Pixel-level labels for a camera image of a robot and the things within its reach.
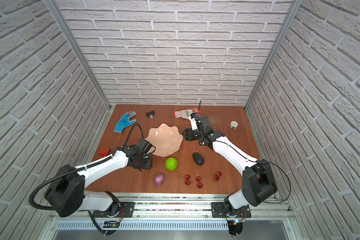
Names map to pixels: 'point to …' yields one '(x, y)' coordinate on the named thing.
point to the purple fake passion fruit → (159, 179)
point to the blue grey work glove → (124, 121)
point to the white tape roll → (233, 124)
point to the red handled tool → (103, 152)
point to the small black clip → (150, 114)
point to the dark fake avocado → (198, 158)
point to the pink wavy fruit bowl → (166, 139)
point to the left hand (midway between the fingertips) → (149, 162)
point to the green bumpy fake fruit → (171, 163)
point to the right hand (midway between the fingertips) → (187, 130)
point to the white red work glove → (185, 113)
